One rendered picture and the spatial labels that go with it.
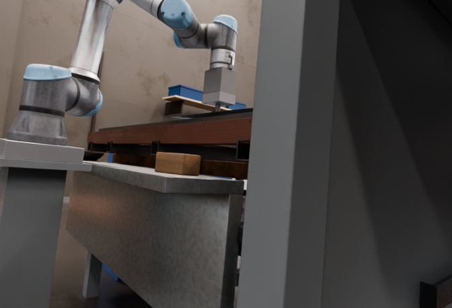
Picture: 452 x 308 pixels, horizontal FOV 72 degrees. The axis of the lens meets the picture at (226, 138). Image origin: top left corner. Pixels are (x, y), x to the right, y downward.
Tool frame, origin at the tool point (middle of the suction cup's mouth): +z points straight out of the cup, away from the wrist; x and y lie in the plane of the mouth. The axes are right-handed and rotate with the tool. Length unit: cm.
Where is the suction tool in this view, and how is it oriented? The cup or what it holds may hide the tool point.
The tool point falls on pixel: (216, 119)
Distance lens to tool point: 95.3
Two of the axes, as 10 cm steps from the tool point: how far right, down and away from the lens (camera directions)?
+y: -6.6, 0.1, 7.5
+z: -0.9, 9.9, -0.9
